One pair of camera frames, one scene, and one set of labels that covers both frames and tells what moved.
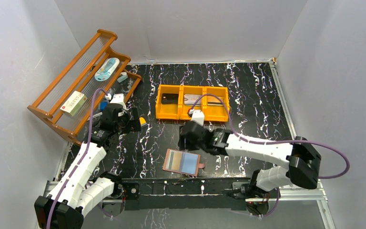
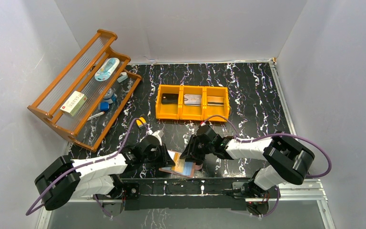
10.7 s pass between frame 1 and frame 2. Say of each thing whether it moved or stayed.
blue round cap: stayed
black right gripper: moved
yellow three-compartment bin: stayed
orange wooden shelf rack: stayed
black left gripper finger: moved
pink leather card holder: stayed
